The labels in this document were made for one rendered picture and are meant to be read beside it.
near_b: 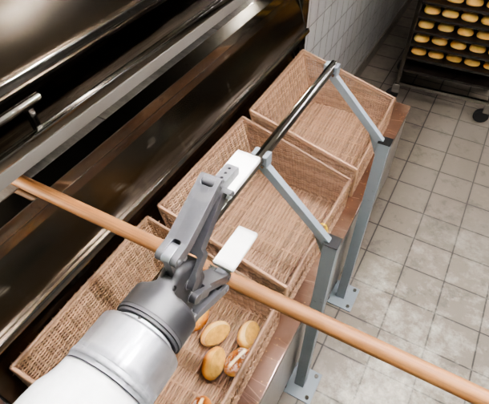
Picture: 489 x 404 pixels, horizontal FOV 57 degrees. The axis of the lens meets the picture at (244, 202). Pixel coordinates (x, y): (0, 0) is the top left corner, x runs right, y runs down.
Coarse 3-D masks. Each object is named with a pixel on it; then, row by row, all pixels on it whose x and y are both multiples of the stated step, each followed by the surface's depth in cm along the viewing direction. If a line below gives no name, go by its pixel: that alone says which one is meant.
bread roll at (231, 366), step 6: (240, 348) 133; (234, 354) 131; (240, 354) 131; (246, 354) 132; (228, 360) 131; (234, 360) 130; (240, 360) 130; (228, 366) 130; (234, 366) 129; (228, 372) 130; (234, 372) 130
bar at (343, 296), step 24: (336, 72) 140; (312, 96) 129; (288, 120) 120; (360, 120) 148; (264, 144) 114; (384, 144) 148; (264, 168) 114; (384, 168) 159; (288, 192) 115; (312, 216) 119; (360, 216) 175; (336, 240) 121; (360, 240) 184; (336, 288) 220; (312, 336) 155; (288, 384) 188; (312, 384) 188
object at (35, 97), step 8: (32, 96) 78; (40, 96) 78; (16, 104) 76; (24, 104) 76; (32, 104) 78; (8, 112) 74; (16, 112) 75; (24, 112) 78; (32, 112) 78; (0, 120) 73; (8, 120) 74; (32, 120) 78
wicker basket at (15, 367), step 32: (160, 224) 139; (128, 256) 136; (96, 288) 127; (128, 288) 137; (64, 320) 118; (96, 320) 128; (224, 320) 145; (256, 320) 144; (32, 352) 112; (64, 352) 120; (192, 352) 137; (256, 352) 128; (192, 384) 131; (224, 384) 131
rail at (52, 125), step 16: (224, 0) 113; (192, 16) 106; (208, 16) 109; (176, 32) 100; (160, 48) 97; (128, 64) 91; (144, 64) 94; (112, 80) 87; (80, 96) 83; (96, 96) 85; (64, 112) 80; (80, 112) 82; (48, 128) 77; (16, 144) 74; (32, 144) 75; (0, 160) 71; (16, 160) 73
